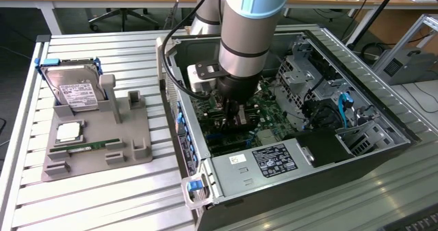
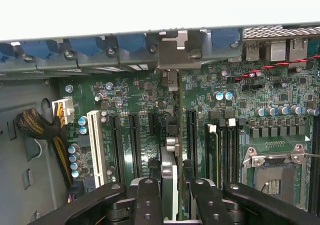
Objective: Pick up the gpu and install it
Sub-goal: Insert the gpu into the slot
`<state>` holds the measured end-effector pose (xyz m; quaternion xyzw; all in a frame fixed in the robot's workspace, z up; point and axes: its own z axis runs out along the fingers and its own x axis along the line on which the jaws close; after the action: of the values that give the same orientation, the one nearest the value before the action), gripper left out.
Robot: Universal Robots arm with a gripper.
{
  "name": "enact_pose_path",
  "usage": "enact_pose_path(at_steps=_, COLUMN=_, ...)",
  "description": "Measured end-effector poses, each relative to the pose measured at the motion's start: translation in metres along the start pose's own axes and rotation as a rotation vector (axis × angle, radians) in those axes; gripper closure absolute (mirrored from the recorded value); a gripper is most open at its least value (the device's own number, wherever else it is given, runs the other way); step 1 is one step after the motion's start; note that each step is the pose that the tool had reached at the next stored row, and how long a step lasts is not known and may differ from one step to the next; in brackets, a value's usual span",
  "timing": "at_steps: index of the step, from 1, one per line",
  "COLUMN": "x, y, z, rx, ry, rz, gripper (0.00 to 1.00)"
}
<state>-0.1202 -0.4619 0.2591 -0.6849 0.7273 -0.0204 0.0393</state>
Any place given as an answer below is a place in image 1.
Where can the blue plastic case latch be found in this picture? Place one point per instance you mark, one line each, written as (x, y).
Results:
(193, 186)

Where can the silver disk bay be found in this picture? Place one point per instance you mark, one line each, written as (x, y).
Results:
(362, 141)

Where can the aluminium profile frame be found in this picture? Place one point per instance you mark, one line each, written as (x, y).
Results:
(410, 34)

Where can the black keyboard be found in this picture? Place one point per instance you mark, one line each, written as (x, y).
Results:
(421, 224)

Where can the green motherboard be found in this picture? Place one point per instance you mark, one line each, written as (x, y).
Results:
(271, 110)

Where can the hard disk in blue caddy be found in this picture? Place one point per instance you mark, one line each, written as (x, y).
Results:
(74, 87)

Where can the grey computer tower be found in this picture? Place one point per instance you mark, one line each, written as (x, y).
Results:
(410, 66)

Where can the grey parts rack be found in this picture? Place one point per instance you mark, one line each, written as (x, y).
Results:
(99, 131)

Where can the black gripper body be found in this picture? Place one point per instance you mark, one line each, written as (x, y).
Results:
(237, 88)

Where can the open black PC case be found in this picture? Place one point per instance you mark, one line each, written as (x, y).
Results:
(308, 190)

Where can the black office chair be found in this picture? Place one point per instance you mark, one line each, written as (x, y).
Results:
(124, 12)

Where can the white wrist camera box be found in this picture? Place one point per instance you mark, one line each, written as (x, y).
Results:
(200, 83)

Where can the silver chipset heatsink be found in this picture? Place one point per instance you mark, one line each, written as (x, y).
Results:
(267, 136)

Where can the green RAM stick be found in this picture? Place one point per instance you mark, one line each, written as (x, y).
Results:
(86, 146)

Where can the black tripod pole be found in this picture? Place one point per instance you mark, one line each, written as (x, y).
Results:
(376, 12)

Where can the silver perforated drive cage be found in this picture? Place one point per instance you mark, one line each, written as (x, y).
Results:
(295, 74)

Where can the silver CPU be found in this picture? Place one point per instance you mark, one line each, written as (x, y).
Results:
(68, 133)

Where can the grey power supply unit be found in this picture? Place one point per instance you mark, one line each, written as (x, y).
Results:
(240, 174)

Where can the long black expansion slot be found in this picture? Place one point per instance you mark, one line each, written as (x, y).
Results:
(232, 150)
(229, 144)

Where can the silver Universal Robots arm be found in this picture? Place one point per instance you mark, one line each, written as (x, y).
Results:
(247, 36)

